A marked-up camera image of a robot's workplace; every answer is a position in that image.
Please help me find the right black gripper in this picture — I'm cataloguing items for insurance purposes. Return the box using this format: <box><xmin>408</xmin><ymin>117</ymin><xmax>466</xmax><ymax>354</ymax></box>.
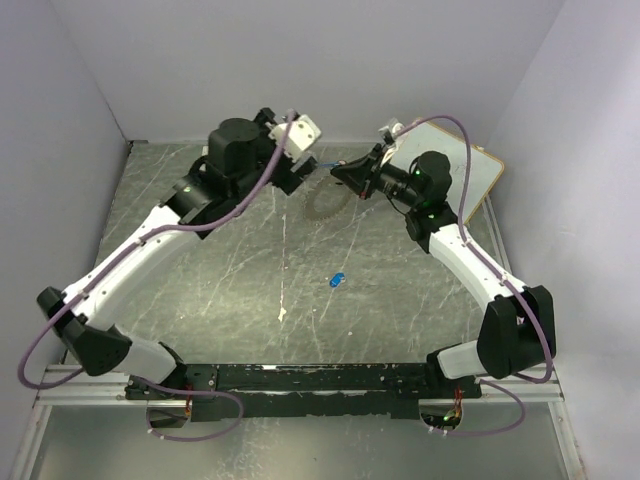
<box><xmin>331</xmin><ymin>143</ymin><xmax>422</xmax><ymax>209</ymax></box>

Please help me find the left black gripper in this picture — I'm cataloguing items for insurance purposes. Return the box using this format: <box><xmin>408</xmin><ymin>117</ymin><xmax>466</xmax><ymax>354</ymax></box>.
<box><xmin>232</xmin><ymin>107</ymin><xmax>320</xmax><ymax>203</ymax></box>

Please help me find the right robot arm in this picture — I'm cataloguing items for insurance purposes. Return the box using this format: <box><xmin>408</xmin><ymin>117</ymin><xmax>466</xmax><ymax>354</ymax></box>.
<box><xmin>330</xmin><ymin>146</ymin><xmax>556</xmax><ymax>398</ymax></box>

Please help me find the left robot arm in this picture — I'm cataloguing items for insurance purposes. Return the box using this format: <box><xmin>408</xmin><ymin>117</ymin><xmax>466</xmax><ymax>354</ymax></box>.
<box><xmin>37</xmin><ymin>108</ymin><xmax>321</xmax><ymax>399</ymax></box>

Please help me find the yellow framed whiteboard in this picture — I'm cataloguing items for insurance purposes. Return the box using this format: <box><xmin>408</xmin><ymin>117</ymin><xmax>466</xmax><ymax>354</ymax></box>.
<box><xmin>391</xmin><ymin>122</ymin><xmax>504</xmax><ymax>223</ymax></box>

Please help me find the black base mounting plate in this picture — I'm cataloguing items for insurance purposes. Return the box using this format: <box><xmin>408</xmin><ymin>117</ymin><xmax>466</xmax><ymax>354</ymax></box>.
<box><xmin>125</xmin><ymin>362</ymin><xmax>481</xmax><ymax>422</ymax></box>

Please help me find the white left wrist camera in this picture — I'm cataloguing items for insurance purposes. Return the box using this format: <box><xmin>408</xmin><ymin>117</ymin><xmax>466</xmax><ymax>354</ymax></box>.
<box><xmin>283</xmin><ymin>114</ymin><xmax>322</xmax><ymax>162</ymax></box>

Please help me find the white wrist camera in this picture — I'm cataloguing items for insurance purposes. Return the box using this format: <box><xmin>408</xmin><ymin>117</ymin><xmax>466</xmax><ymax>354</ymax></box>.
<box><xmin>378</xmin><ymin>118</ymin><xmax>408</xmax><ymax>165</ymax></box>
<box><xmin>283</xmin><ymin>114</ymin><xmax>322</xmax><ymax>162</ymax></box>

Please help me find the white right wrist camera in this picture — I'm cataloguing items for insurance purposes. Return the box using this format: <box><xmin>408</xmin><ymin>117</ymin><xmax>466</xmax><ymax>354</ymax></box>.
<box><xmin>378</xmin><ymin>118</ymin><xmax>408</xmax><ymax>165</ymax></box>

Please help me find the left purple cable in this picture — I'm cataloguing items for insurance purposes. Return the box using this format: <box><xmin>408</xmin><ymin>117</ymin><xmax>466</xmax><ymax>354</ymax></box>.
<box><xmin>17</xmin><ymin>110</ymin><xmax>301</xmax><ymax>442</ymax></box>

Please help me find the purple cable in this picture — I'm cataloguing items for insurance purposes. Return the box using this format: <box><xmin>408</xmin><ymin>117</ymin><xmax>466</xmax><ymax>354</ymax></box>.
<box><xmin>17</xmin><ymin>110</ymin><xmax>301</xmax><ymax>442</ymax></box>
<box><xmin>394</xmin><ymin>114</ymin><xmax>558</xmax><ymax>437</ymax></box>

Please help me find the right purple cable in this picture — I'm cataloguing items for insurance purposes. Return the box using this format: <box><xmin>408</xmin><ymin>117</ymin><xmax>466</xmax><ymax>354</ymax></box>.
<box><xmin>394</xmin><ymin>114</ymin><xmax>558</xmax><ymax>437</ymax></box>

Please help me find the aluminium rail frame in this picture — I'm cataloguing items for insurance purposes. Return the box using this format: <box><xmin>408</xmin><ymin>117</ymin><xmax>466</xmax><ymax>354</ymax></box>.
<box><xmin>22</xmin><ymin>193</ymin><xmax>583</xmax><ymax>479</ymax></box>

